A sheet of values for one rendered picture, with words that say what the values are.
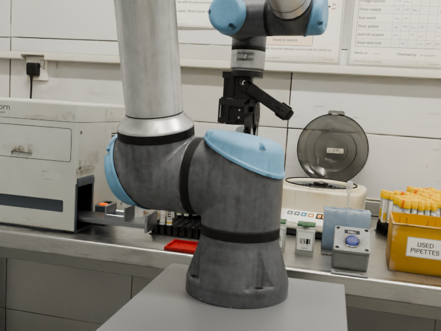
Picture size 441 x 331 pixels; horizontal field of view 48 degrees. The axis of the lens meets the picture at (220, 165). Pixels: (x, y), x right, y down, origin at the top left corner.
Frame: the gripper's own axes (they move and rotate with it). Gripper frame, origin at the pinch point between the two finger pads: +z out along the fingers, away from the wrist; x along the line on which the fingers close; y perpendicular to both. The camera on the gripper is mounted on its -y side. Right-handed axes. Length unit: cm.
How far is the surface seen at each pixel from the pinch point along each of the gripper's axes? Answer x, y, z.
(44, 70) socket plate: -54, 87, -21
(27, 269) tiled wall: -55, 93, 54
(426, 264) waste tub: 3.9, -38.1, 16.9
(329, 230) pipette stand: -3.3, -18.4, 13.9
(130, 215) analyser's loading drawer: 2.9, 26.5, 14.4
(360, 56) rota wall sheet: -56, -23, -31
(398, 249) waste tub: 3.7, -32.6, 14.6
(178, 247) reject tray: 7.9, 12.9, 18.9
